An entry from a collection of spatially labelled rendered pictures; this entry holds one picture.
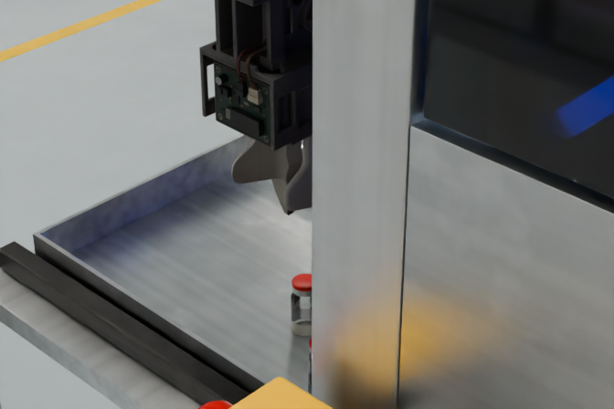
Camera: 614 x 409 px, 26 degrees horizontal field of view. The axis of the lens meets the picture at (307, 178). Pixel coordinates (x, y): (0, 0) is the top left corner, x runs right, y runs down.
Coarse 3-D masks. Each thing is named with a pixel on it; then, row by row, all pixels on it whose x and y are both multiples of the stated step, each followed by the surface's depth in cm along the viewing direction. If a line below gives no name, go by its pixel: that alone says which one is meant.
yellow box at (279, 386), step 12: (276, 384) 75; (288, 384) 75; (252, 396) 74; (264, 396) 74; (276, 396) 74; (288, 396) 74; (300, 396) 74; (312, 396) 74; (228, 408) 73; (240, 408) 73; (252, 408) 73; (264, 408) 73; (276, 408) 73; (288, 408) 73; (300, 408) 73; (312, 408) 73; (324, 408) 73
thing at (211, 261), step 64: (128, 192) 115; (192, 192) 121; (256, 192) 121; (64, 256) 107; (128, 256) 112; (192, 256) 112; (256, 256) 112; (192, 320) 104; (256, 320) 104; (256, 384) 94
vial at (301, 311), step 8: (296, 296) 101; (304, 296) 101; (296, 304) 101; (304, 304) 101; (296, 312) 102; (304, 312) 101; (296, 320) 102; (304, 320) 102; (296, 328) 102; (304, 328) 102; (304, 336) 103
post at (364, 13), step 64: (320, 0) 65; (384, 0) 62; (320, 64) 66; (384, 64) 63; (320, 128) 68; (384, 128) 65; (320, 192) 70; (384, 192) 67; (320, 256) 72; (384, 256) 69; (320, 320) 75; (384, 320) 71; (320, 384) 77; (384, 384) 73
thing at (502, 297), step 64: (448, 128) 63; (448, 192) 64; (512, 192) 61; (576, 192) 58; (448, 256) 65; (512, 256) 62; (576, 256) 59; (448, 320) 67; (512, 320) 64; (576, 320) 61; (448, 384) 69; (512, 384) 66; (576, 384) 62
